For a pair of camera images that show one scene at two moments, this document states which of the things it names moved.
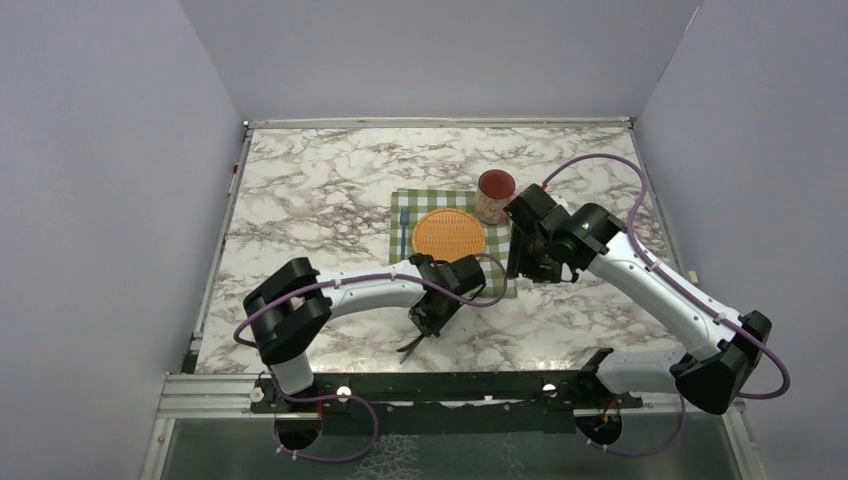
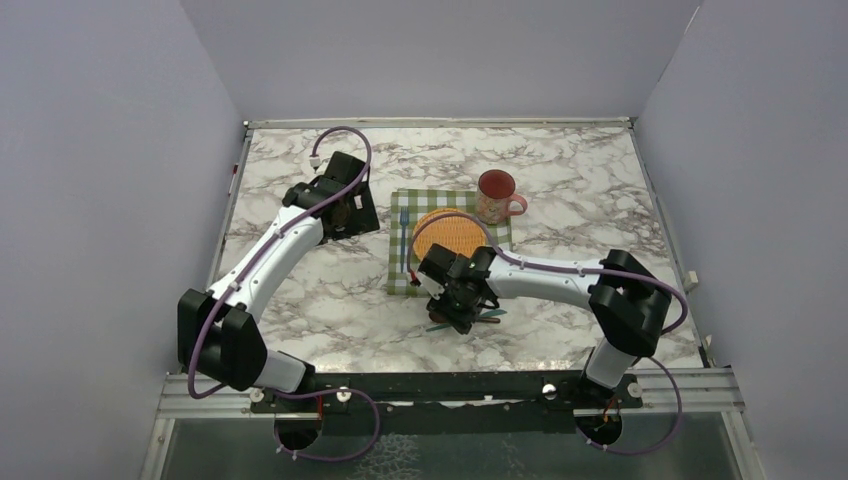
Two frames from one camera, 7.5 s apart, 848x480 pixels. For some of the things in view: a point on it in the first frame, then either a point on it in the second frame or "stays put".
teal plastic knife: [410, 351] to [482, 315]
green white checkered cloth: [408, 206] stays put
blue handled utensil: [404, 220] stays put
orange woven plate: [446, 233] stays put
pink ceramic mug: [495, 188] stays put
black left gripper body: [431, 323] to [357, 220]
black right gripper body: [530, 257] to [456, 309]
